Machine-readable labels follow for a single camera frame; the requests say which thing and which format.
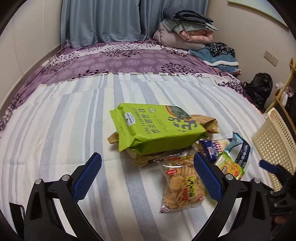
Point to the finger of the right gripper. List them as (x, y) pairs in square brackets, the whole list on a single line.
[(268, 167)]

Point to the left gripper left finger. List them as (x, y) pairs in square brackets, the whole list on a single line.
[(42, 221)]

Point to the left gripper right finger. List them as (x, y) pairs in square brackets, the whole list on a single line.
[(252, 218)]

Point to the cream perforated plastic basket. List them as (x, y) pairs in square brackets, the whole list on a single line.
[(275, 143)]

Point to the light blue snack bag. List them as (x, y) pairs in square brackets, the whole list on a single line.
[(239, 151)]

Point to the small green yellow snack pack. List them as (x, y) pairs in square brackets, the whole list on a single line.
[(228, 166)]

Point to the blue soda biscuit pack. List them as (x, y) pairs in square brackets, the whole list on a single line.
[(212, 149)]

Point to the rice cracker clear bag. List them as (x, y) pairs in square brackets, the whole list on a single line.
[(184, 188)]

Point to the brown paper snack bag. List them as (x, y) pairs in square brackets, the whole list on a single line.
[(210, 124)]

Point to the green seaweed snack bag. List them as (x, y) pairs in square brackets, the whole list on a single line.
[(149, 128)]

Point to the wooden bamboo shelf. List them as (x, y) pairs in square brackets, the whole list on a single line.
[(279, 94)]

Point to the pink clothes on shelf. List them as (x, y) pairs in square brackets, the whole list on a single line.
[(288, 90)]

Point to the black backpack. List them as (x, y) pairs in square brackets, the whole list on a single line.
[(259, 89)]

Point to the striped white blue bedsheet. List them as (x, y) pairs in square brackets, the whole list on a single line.
[(124, 200)]

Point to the blue folded blanket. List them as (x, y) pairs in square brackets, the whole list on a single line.
[(225, 62)]

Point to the black leopard print cloth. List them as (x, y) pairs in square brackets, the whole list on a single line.
[(219, 48)]

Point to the pink folded quilt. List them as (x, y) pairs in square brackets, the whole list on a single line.
[(197, 36)]

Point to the lilac pillow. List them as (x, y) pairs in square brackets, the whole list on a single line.
[(172, 39)]

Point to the purple floral bedspread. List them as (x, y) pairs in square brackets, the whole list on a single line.
[(115, 60)]

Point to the folded grey blankets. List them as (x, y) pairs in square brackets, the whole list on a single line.
[(178, 20)]

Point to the blue grey curtain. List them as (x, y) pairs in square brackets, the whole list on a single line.
[(84, 23)]

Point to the beige wall socket plate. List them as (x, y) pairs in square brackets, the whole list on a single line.
[(271, 58)]

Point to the framed wall picture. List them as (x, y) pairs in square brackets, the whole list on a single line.
[(262, 6)]

